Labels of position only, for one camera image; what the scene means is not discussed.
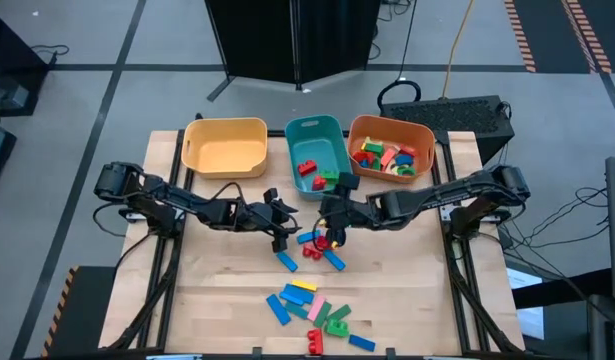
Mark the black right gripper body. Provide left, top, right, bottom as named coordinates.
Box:
left=326, top=172, right=376, bottom=251

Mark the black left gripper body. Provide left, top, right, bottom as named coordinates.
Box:
left=235, top=188, right=289, bottom=254

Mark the wide blue wooden block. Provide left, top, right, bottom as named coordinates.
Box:
left=279, top=283, right=316, bottom=305

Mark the long blue wooden block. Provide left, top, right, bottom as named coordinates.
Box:
left=265, top=293, right=292, bottom=327

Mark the pink wooden block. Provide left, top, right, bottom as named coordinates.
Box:
left=306, top=294, right=327, bottom=323

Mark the teal wooden block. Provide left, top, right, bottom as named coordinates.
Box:
left=285, top=302, right=311, bottom=321

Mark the dark green long block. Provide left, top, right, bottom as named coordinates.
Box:
left=313, top=301, right=333, bottom=329

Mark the green long wooden block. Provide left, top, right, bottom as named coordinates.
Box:
left=326, top=304, right=353, bottom=323

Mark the teal plastic bin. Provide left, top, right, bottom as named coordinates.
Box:
left=284, top=114, right=353, bottom=202

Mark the yellow plastic bin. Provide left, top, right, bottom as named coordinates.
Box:
left=180, top=117, right=269, bottom=180

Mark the orange plastic bin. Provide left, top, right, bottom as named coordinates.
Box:
left=346, top=114, right=436, bottom=184

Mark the black computer case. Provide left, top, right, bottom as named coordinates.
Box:
left=380, top=94, right=517, bottom=166

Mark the black partition panel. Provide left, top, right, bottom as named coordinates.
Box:
left=204, top=0, right=301, bottom=104
left=296, top=0, right=383, bottom=86

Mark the black striped floor mat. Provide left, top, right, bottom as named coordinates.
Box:
left=40, top=264, right=119, bottom=359

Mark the white paper sheet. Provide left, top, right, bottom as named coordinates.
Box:
left=505, top=267, right=546, bottom=341

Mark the black cabinet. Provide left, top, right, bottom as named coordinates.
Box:
left=0, top=9, right=51, bottom=119

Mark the black hanging cable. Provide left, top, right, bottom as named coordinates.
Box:
left=375, top=0, right=422, bottom=114

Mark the yellow hanging cable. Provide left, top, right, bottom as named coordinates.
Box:
left=440, top=0, right=476, bottom=100

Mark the black cable bundle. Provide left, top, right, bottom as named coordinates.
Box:
left=496, top=184, right=611, bottom=251

